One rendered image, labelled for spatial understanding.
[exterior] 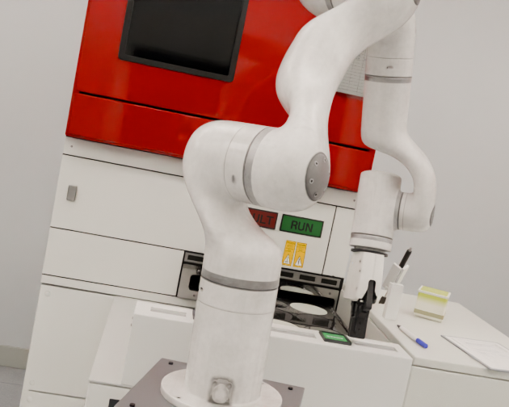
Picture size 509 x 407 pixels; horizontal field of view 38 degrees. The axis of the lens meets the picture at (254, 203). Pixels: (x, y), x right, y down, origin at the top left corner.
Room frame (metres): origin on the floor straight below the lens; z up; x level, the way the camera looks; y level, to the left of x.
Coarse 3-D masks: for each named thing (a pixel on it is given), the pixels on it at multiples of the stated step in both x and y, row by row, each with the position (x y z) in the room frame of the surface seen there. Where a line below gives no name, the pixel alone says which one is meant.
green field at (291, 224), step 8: (288, 216) 2.00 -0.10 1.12; (288, 224) 2.00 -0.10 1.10; (296, 224) 2.00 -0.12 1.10; (304, 224) 2.01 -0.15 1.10; (312, 224) 2.01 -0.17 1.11; (320, 224) 2.01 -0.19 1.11; (296, 232) 2.00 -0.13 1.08; (304, 232) 2.01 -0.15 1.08; (312, 232) 2.01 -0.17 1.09; (320, 232) 2.01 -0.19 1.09
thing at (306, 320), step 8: (280, 304) 1.89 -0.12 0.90; (288, 304) 1.90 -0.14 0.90; (312, 304) 1.96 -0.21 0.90; (280, 312) 1.81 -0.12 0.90; (288, 312) 1.83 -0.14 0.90; (296, 312) 1.84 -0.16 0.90; (304, 312) 1.86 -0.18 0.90; (328, 312) 1.91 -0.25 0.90; (280, 320) 1.73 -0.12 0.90; (288, 320) 1.75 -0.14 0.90; (296, 320) 1.76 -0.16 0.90; (304, 320) 1.78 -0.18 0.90; (312, 320) 1.80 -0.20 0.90; (320, 320) 1.81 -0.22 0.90; (328, 320) 1.83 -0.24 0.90; (336, 320) 1.84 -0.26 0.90; (304, 328) 1.70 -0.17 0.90; (312, 328) 1.72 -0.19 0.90; (320, 328) 1.73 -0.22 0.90; (328, 328) 1.75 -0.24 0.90; (336, 328) 1.76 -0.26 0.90
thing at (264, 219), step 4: (252, 212) 1.99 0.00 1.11; (256, 212) 1.99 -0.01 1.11; (260, 212) 1.99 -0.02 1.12; (264, 212) 1.99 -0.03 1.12; (268, 212) 1.99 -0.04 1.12; (252, 216) 1.99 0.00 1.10; (256, 216) 1.99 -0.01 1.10; (260, 216) 1.99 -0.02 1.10; (264, 216) 1.99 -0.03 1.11; (268, 216) 1.99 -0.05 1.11; (272, 216) 1.99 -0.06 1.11; (256, 220) 1.99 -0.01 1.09; (260, 220) 1.99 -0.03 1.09; (264, 220) 1.99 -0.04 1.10; (268, 220) 1.99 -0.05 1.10; (272, 220) 1.99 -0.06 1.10; (260, 224) 1.99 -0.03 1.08; (264, 224) 1.99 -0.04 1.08; (268, 224) 1.99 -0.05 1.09; (272, 224) 1.99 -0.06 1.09
